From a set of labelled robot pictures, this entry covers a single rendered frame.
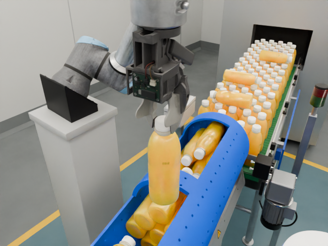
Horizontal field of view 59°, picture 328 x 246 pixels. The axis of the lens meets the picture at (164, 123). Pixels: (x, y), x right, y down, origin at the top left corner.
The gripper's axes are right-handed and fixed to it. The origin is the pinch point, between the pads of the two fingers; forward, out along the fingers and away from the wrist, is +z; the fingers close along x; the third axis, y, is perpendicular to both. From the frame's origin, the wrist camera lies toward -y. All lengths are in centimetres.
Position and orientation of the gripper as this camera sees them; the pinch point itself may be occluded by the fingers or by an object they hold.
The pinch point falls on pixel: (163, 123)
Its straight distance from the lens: 59.0
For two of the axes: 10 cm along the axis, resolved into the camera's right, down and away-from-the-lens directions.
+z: -0.1, 8.5, 5.3
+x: 8.8, 2.6, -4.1
